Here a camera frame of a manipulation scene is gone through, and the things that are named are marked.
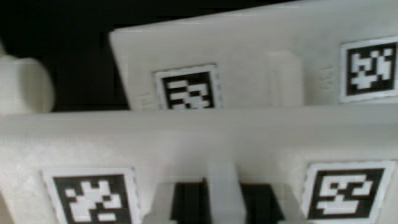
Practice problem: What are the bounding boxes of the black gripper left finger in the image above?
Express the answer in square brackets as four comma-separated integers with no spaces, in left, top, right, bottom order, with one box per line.
[170,180,209,224]

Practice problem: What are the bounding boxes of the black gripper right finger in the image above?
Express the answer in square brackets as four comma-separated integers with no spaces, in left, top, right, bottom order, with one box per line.
[239,183,284,224]

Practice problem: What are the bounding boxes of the white cabinet door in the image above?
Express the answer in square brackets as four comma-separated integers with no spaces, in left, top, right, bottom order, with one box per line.
[0,104,398,224]
[109,0,398,111]

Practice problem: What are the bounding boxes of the white cabinet body box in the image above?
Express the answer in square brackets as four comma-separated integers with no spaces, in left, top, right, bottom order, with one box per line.
[0,42,54,116]

